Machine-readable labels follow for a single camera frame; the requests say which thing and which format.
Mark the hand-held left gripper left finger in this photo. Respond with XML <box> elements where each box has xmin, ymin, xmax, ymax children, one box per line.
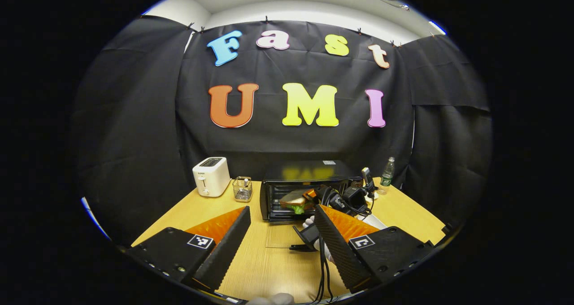
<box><xmin>126</xmin><ymin>205</ymin><xmax>252</xmax><ymax>293</ymax></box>

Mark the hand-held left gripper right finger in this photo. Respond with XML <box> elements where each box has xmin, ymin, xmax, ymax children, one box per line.
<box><xmin>313</xmin><ymin>204</ymin><xmax>435</xmax><ymax>294</ymax></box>

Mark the sandwich with lettuce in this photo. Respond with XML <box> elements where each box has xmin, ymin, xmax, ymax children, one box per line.
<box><xmin>279</xmin><ymin>190</ymin><xmax>314</xmax><ymax>215</ymax></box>

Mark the black electric oven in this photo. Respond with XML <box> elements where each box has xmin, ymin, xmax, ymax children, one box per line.
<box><xmin>260</xmin><ymin>160</ymin><xmax>365</xmax><ymax>252</ymax></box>

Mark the white rectangular tray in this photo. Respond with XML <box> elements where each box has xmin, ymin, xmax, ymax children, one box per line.
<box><xmin>359</xmin><ymin>213</ymin><xmax>387</xmax><ymax>230</ymax></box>

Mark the clear water bottle green label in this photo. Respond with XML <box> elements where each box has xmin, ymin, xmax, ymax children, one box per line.
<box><xmin>379</xmin><ymin>157</ymin><xmax>396</xmax><ymax>195</ymax></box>

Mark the white toaster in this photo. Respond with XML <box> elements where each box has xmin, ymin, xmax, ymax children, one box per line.
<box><xmin>192</xmin><ymin>157</ymin><xmax>231</xmax><ymax>198</ymax></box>

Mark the black backdrop cloth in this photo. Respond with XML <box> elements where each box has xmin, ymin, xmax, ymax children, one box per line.
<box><xmin>72</xmin><ymin>16</ymin><xmax>493</xmax><ymax>247</ymax></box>

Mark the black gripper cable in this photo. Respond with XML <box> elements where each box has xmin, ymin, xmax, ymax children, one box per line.
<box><xmin>314</xmin><ymin>235</ymin><xmax>336</xmax><ymax>304</ymax></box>

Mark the small wire basket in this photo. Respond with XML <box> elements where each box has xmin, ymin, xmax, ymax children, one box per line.
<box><xmin>232</xmin><ymin>176</ymin><xmax>253</xmax><ymax>203</ymax></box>

